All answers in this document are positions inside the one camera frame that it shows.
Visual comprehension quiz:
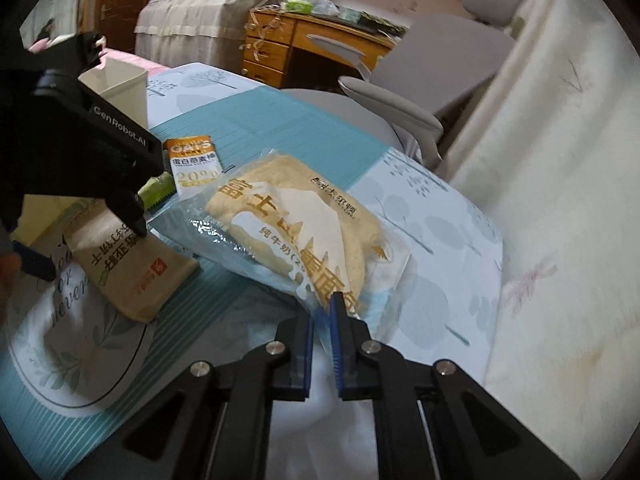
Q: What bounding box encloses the wooden desk with drawers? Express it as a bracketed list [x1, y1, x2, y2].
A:
[242, 6, 401, 92]

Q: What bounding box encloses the pink blanket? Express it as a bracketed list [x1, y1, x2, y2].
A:
[27, 35, 173, 73]

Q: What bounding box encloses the white plastic bin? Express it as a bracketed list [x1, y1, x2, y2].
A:
[15, 56, 149, 261]

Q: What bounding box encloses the white plastic bag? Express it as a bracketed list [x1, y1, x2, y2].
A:
[297, 0, 342, 16]

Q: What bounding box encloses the cream curtain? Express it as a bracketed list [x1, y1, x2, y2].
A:
[445, 0, 640, 466]

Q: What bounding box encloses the brown wooden door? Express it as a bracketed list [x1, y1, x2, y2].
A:
[80, 0, 168, 55]

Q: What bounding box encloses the white lace cover cloth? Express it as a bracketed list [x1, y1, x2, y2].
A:
[134, 0, 281, 68]

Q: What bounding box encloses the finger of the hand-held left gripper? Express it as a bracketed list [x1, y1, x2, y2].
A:
[12, 240, 57, 282]
[107, 187, 149, 238]

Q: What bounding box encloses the grey office chair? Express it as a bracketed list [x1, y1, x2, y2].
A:
[280, 0, 528, 171]

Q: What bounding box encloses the orange oat bar packet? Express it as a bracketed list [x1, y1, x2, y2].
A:
[162, 135, 224, 197]

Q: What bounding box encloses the green snack packet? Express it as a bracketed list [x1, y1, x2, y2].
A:
[137, 171, 177, 212]

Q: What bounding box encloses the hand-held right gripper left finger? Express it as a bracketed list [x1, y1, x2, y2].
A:
[65, 311, 315, 480]

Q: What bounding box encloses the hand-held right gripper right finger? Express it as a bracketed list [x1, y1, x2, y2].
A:
[329, 293, 581, 480]

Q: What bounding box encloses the clear bread packet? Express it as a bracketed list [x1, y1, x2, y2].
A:
[149, 147, 417, 322]

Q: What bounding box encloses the round white leaf print mat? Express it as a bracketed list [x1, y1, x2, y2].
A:
[4, 240, 162, 407]

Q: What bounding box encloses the white charger cable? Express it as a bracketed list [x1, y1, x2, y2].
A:
[248, 0, 283, 63]

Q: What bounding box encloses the brown paper snack packet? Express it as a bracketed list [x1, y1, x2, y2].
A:
[64, 199, 202, 324]

